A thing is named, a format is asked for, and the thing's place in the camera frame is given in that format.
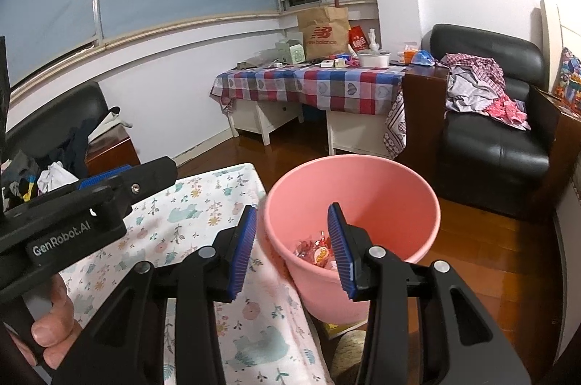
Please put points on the beige wooden board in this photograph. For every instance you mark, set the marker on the beige wooden board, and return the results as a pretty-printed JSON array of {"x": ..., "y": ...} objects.
[{"x": 550, "y": 40}]

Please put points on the floral printed tablecloth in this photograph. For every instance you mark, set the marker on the floral printed tablecloth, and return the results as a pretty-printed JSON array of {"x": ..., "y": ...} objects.
[{"x": 190, "y": 208}]

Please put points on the blue plastic bag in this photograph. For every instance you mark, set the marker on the blue plastic bag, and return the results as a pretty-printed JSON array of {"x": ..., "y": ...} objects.
[{"x": 424, "y": 59}]

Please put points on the white tissue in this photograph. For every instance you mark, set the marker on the white tissue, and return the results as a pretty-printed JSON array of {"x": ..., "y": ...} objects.
[{"x": 372, "y": 40}]

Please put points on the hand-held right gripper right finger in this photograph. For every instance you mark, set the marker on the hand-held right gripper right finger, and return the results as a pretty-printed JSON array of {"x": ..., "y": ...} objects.
[{"x": 340, "y": 253}]

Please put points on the colourful printed cloth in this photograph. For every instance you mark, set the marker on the colourful printed cloth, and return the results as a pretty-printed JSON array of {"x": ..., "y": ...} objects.
[{"x": 569, "y": 81}]

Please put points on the red packet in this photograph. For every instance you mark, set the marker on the red packet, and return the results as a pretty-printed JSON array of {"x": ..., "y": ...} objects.
[{"x": 357, "y": 40}]

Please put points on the navy garment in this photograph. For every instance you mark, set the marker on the navy garment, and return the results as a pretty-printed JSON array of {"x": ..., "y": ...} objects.
[{"x": 75, "y": 144}]

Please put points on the white round tub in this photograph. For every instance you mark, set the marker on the white round tub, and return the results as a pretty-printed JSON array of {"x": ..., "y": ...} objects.
[{"x": 374, "y": 59}]

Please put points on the patterned clothes heap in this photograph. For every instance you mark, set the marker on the patterned clothes heap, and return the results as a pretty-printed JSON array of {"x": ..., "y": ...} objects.
[{"x": 481, "y": 90}]

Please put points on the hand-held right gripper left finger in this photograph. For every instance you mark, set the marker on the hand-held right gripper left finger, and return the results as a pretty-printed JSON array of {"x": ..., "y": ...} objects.
[{"x": 243, "y": 253}]

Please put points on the orange packet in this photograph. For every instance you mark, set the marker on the orange packet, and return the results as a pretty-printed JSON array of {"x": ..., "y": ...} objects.
[{"x": 408, "y": 54}]

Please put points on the checkered tablecloth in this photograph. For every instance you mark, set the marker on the checkered tablecloth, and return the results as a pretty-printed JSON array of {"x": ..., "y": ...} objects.
[{"x": 317, "y": 88}]

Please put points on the brown wooden side cabinet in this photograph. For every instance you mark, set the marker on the brown wooden side cabinet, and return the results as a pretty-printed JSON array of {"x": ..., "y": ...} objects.
[{"x": 113, "y": 153}]

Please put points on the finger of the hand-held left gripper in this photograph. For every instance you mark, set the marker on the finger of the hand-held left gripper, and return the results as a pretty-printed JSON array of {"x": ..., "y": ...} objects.
[{"x": 104, "y": 178}]

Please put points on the green box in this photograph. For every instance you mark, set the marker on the green box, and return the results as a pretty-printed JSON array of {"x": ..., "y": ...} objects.
[{"x": 290, "y": 51}]

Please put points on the reddish wooden cabinet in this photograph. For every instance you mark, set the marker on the reddish wooden cabinet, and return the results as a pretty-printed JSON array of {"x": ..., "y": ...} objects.
[{"x": 563, "y": 158}]

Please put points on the white black garment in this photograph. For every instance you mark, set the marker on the white black garment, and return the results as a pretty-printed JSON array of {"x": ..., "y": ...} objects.
[{"x": 111, "y": 119}]

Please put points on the black leather armchair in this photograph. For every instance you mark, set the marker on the black leather armchair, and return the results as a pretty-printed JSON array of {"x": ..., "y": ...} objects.
[{"x": 490, "y": 162}]

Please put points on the dark clothes pile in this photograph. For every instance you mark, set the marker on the dark clothes pile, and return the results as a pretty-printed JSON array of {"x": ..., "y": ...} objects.
[{"x": 20, "y": 181}]

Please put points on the white desk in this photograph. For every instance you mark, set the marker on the white desk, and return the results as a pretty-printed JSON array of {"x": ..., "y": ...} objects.
[{"x": 268, "y": 117}]

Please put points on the person's left hand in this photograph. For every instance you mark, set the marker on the person's left hand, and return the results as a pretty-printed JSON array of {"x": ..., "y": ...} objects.
[{"x": 52, "y": 335}]

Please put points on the red printed snack wrapper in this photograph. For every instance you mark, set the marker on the red printed snack wrapper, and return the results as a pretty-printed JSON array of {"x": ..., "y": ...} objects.
[{"x": 313, "y": 253}]

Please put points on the black leather sofa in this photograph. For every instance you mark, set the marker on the black leather sofa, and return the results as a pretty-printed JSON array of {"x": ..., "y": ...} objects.
[{"x": 54, "y": 103}]

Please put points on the pink plastic bucket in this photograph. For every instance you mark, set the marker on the pink plastic bucket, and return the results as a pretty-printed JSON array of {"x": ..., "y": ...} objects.
[{"x": 386, "y": 194}]

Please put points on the brown paper bag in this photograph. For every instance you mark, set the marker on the brown paper bag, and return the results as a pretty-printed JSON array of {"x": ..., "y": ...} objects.
[{"x": 324, "y": 33}]

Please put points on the dark wooden cabinet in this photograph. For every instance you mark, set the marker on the dark wooden cabinet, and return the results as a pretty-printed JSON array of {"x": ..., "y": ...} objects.
[{"x": 422, "y": 126}]

